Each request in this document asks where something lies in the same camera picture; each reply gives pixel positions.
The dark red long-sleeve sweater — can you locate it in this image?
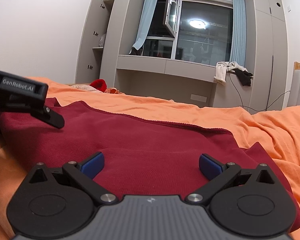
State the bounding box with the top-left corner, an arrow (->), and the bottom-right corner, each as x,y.
0,97 -> 300,233

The floral pink cloth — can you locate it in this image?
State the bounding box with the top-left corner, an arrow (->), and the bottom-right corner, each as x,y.
70,84 -> 102,93

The bright red cloth item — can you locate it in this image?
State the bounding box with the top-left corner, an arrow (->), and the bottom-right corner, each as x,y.
90,79 -> 107,93

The orange bed duvet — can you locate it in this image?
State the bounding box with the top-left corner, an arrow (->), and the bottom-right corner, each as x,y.
0,77 -> 300,239

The black garment on sill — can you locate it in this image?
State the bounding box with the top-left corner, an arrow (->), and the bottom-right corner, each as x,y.
234,69 -> 253,87

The open grey wardrobe door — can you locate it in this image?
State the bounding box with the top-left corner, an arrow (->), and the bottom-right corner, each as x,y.
75,0 -> 110,83

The grey window desk unit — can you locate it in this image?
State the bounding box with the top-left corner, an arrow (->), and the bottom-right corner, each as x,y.
115,55 -> 216,107

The right light blue curtain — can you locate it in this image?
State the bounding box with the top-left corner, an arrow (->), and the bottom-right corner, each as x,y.
230,0 -> 247,66

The light blue curtain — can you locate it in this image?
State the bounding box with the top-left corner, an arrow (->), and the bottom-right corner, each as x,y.
230,0 -> 247,66
132,0 -> 157,50

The right grey wardrobe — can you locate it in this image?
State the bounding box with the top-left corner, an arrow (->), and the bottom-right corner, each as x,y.
245,0 -> 288,114

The open window sash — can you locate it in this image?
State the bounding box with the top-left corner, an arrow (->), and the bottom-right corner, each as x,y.
163,0 -> 179,37

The left light blue curtain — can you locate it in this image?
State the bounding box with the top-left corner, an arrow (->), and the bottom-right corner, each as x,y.
132,0 -> 157,50

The white wall socket plate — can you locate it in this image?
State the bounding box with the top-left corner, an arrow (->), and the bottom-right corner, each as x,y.
190,94 -> 207,103

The black cable on wall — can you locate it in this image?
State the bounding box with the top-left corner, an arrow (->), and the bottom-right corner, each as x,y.
227,55 -> 291,113

